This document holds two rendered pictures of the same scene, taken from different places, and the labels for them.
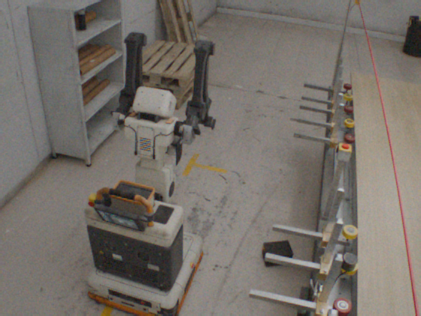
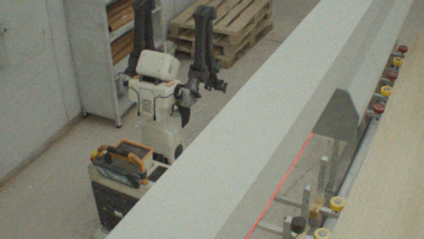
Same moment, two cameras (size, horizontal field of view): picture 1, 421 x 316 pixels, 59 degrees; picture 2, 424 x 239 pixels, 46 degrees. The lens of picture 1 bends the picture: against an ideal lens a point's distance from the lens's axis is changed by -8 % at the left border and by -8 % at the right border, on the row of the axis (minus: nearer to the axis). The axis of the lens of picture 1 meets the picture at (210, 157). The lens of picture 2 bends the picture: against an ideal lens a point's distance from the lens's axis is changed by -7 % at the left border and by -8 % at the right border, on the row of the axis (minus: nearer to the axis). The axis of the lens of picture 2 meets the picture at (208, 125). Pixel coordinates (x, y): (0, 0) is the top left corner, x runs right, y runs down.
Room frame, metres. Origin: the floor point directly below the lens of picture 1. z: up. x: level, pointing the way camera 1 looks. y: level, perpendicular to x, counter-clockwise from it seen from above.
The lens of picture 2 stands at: (-0.52, -0.65, 2.73)
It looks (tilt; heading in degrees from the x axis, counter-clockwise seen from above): 34 degrees down; 15
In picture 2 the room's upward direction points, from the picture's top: 3 degrees counter-clockwise
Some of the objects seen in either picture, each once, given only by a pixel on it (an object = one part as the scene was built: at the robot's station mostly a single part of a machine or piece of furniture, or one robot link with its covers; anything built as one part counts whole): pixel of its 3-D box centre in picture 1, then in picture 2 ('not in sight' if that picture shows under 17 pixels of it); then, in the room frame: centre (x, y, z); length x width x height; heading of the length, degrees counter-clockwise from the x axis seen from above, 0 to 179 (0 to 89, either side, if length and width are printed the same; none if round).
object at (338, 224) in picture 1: (328, 255); (303, 222); (1.33, -0.61, 0.90); 0.04 x 0.04 x 0.48; 76
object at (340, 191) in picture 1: (330, 222); (319, 192); (1.57, -0.67, 0.90); 0.04 x 0.04 x 0.48; 76
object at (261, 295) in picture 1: (296, 303); not in sight; (1.07, -0.43, 0.84); 0.43 x 0.03 x 0.04; 76
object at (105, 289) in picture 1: (130, 297); not in sight; (1.49, 0.45, 0.23); 0.41 x 0.02 x 0.08; 76
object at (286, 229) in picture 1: (311, 235); (300, 204); (1.55, -0.58, 0.81); 0.43 x 0.03 x 0.04; 76
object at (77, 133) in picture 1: (85, 74); (119, 29); (3.62, 1.29, 0.78); 0.90 x 0.45 x 1.55; 166
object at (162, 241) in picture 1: (137, 232); (139, 191); (1.72, 0.41, 0.59); 0.55 x 0.34 x 0.83; 76
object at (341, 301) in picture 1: (340, 311); not in sight; (1.02, -0.62, 0.85); 0.08 x 0.08 x 0.11
